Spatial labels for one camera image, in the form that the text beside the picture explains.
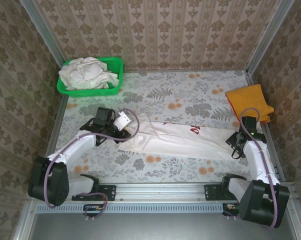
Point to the folded orange t-shirt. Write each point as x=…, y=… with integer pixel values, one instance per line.
x=250, y=100

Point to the crumpled white t-shirt pile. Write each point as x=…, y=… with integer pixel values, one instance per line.
x=85, y=75

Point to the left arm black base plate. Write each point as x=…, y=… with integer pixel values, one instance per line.
x=108, y=192

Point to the aluminium frame post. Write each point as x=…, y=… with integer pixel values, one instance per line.
x=272, y=30
x=43, y=30

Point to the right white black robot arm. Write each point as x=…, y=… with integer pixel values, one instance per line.
x=258, y=200

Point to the aluminium mounting rail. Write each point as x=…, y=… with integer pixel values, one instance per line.
x=160, y=191

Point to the aluminium table back rail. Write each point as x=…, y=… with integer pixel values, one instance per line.
x=190, y=70

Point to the aluminium table side rail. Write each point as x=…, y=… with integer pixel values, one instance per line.
x=250, y=80
x=58, y=120

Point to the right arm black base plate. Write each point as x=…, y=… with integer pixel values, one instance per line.
x=213, y=192

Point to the white t-shirt with red print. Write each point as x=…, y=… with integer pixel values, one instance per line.
x=175, y=140

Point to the small circuit board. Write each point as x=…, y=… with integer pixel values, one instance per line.
x=230, y=207
x=93, y=208

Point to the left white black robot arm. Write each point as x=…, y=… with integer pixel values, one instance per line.
x=55, y=182

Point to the green plastic basket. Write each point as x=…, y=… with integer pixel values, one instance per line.
x=90, y=93

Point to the floral tablecloth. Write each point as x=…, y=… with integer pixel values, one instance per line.
x=165, y=100

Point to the grey metal panel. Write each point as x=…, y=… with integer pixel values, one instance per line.
x=140, y=227

